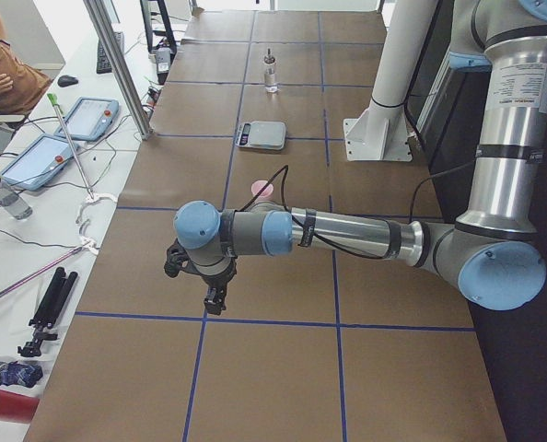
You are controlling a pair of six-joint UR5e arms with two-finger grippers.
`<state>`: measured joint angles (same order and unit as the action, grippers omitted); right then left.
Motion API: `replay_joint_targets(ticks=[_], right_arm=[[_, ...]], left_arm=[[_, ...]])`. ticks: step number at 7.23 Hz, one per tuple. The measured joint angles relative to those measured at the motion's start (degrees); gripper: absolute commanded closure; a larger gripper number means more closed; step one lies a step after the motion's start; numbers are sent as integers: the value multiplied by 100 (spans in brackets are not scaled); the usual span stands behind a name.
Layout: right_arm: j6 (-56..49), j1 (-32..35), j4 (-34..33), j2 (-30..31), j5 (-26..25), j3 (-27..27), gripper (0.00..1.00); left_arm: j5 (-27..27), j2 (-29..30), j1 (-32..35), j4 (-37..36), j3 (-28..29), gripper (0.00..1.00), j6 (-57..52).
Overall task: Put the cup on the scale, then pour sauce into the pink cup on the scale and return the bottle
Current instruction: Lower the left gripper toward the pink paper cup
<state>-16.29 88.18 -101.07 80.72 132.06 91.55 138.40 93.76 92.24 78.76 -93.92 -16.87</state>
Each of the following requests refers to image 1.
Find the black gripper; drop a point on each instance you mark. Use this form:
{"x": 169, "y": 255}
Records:
{"x": 216, "y": 278}

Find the pink plastic cup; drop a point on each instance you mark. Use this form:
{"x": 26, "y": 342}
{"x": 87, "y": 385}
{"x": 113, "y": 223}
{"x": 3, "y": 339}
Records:
{"x": 262, "y": 190}

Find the glass sauce bottle metal lid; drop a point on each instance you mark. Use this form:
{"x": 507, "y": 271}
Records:
{"x": 269, "y": 72}

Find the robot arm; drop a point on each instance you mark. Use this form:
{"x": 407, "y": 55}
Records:
{"x": 487, "y": 253}

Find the silver kitchen scale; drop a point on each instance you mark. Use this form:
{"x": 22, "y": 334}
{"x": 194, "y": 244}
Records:
{"x": 261, "y": 135}

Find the black folded tripod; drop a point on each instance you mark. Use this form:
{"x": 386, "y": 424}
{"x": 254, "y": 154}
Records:
{"x": 48, "y": 312}

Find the blue folded umbrella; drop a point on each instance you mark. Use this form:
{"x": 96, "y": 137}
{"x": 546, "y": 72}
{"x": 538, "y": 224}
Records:
{"x": 15, "y": 373}

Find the far teach pendant tablet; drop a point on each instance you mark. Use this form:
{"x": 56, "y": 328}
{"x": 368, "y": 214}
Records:
{"x": 90, "y": 118}

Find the teach pendant tablet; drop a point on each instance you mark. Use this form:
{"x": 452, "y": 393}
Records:
{"x": 38, "y": 163}
{"x": 90, "y": 118}

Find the near teach pendant tablet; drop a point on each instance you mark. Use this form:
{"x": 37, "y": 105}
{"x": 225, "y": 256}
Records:
{"x": 38, "y": 163}

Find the red cylinder bottle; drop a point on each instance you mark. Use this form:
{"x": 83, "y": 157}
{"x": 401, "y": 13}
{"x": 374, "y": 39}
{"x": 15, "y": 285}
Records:
{"x": 17, "y": 408}

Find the clear water bottle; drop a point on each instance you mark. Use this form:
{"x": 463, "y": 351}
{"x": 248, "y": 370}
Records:
{"x": 13, "y": 203}

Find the metal rod green tip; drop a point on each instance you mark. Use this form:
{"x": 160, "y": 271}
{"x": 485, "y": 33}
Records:
{"x": 57, "y": 109}

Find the black keyboard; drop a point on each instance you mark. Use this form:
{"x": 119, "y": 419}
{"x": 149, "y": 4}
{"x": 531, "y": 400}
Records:
{"x": 103, "y": 64}

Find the black computer mouse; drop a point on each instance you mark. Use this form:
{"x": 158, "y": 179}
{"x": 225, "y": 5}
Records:
{"x": 67, "y": 81}

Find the person in brown shirt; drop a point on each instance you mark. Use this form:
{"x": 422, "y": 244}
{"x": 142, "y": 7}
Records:
{"x": 21, "y": 85}

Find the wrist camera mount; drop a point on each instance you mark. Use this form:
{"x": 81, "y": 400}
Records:
{"x": 177, "y": 260}

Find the white pedestal column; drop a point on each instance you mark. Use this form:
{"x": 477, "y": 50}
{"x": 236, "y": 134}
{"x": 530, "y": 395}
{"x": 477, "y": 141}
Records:
{"x": 380, "y": 132}

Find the aluminium frame post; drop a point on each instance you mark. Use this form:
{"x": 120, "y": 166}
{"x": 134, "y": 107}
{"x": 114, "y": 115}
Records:
{"x": 102, "y": 25}

